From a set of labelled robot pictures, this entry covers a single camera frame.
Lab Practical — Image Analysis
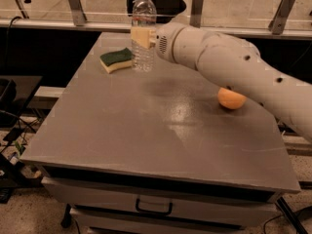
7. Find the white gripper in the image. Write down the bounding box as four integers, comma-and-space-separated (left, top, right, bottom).
131, 22, 186, 63

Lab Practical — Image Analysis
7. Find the clear plastic water bottle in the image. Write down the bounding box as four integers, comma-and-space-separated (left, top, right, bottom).
131, 0, 157, 72

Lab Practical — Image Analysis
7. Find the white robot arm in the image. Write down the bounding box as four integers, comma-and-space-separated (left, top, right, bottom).
131, 22, 312, 141

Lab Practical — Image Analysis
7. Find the black office chair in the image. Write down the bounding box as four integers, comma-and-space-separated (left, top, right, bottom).
127, 0, 186, 23

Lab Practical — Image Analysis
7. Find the green and yellow sponge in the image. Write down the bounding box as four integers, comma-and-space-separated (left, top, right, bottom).
99, 48, 132, 74

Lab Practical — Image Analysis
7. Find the metal railing with posts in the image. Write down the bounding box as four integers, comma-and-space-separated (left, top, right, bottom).
0, 0, 312, 40

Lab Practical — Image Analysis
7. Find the orange fruit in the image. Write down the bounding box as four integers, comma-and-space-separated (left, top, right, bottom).
217, 88, 247, 110

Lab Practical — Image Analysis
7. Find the grey drawer cabinet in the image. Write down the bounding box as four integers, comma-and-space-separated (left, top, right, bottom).
22, 33, 300, 234

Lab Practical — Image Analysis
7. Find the black side table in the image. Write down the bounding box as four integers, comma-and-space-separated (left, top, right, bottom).
0, 75, 42, 128

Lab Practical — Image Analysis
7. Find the black drawer handle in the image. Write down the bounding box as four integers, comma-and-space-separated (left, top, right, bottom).
135, 198, 173, 216

